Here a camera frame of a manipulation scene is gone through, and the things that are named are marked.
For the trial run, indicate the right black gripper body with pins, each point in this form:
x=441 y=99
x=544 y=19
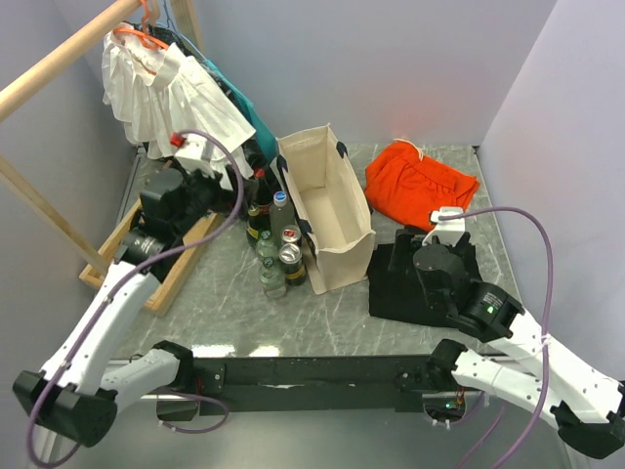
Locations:
x=404 y=242

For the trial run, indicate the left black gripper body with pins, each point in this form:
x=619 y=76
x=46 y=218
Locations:
x=205 y=192

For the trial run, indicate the green glass bottle gold cap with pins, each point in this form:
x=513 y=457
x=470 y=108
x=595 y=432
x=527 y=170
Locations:
x=257 y=221

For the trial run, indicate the coca-cola glass bottle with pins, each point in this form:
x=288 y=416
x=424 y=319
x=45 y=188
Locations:
x=264 y=194

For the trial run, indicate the clear glass bottle green cap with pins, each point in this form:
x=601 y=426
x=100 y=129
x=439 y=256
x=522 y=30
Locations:
x=266 y=246

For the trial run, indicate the pocari sweat plastic bottle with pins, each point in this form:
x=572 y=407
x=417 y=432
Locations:
x=282 y=213

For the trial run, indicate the cream canvas tote bag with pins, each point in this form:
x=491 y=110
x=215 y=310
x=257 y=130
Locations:
x=331 y=208

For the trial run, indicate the red bull can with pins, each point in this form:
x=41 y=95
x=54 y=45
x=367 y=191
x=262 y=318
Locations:
x=291 y=234

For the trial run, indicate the dark soda can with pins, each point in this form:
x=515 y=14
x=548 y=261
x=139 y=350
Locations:
x=291 y=259

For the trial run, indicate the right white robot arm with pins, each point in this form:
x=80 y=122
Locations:
x=585 y=406

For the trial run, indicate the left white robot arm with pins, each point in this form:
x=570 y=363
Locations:
x=73 y=394

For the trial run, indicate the wooden tray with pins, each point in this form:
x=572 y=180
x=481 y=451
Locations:
x=162 y=299

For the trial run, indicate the black cloth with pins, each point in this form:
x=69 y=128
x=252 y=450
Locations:
x=378 y=295

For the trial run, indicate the orange cloth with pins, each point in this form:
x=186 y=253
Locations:
x=406 y=185

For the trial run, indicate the dark floral garment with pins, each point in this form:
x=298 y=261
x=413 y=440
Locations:
x=251 y=148

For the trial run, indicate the white ruffled garment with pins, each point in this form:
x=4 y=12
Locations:
x=156 y=93

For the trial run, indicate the teal garment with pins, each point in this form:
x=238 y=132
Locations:
x=264 y=136

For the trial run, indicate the orange clothes hanger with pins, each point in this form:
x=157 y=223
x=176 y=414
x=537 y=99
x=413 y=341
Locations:
x=141 y=39

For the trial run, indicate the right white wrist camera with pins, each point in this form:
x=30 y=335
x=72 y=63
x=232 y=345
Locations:
x=446 y=232

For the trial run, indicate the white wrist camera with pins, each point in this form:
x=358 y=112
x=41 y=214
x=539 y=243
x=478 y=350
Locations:
x=194 y=153
x=446 y=232

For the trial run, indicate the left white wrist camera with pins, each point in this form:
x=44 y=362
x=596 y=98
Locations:
x=194 y=153

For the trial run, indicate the wooden clothes rail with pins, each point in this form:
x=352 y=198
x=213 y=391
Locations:
x=34 y=80

